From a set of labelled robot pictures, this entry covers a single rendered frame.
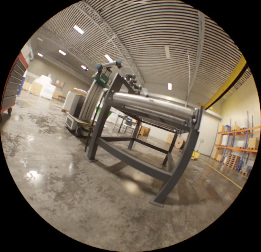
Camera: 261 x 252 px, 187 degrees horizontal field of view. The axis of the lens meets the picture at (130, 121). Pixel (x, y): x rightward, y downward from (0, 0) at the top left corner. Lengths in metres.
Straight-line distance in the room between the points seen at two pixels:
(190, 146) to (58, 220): 0.99
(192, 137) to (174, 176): 0.33
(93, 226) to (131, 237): 0.23
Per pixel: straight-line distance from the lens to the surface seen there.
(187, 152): 0.67
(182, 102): 11.91
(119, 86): 1.08
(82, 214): 0.65
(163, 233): 0.78
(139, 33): 8.97
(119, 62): 1.73
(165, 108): 0.66
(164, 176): 0.72
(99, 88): 2.12
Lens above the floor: 0.62
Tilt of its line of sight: 2 degrees up
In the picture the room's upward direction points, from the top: 20 degrees clockwise
